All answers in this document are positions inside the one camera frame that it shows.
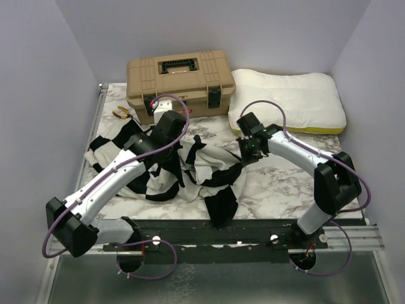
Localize black white checkered pillowcase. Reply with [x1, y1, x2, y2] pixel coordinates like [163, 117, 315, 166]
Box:
[84, 120, 247, 228]

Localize white pillow yellow edge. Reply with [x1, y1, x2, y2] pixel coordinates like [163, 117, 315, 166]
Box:
[228, 69, 347, 135]

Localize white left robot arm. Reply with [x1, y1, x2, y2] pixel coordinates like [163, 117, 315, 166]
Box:
[46, 110, 189, 257]

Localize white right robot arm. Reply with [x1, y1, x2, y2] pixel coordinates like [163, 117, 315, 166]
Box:
[237, 112, 361, 248]

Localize tan plastic toolbox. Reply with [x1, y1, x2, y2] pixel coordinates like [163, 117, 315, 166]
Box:
[127, 50, 236, 124]

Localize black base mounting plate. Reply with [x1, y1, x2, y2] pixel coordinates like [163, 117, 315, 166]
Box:
[63, 216, 330, 264]

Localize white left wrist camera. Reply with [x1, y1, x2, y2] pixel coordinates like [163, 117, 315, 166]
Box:
[151, 99, 173, 125]

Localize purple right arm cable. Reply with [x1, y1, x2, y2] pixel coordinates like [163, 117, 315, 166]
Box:
[239, 99, 371, 277]

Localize yellow handled pliers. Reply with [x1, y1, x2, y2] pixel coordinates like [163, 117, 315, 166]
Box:
[112, 106, 133, 120]

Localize aluminium left side rail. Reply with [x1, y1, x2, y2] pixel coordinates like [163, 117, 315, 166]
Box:
[73, 84, 109, 193]

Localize aluminium rail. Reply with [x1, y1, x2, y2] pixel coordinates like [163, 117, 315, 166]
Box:
[73, 84, 109, 193]
[49, 224, 385, 255]

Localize aluminium front rail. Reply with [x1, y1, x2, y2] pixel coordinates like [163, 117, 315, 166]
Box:
[49, 224, 385, 255]

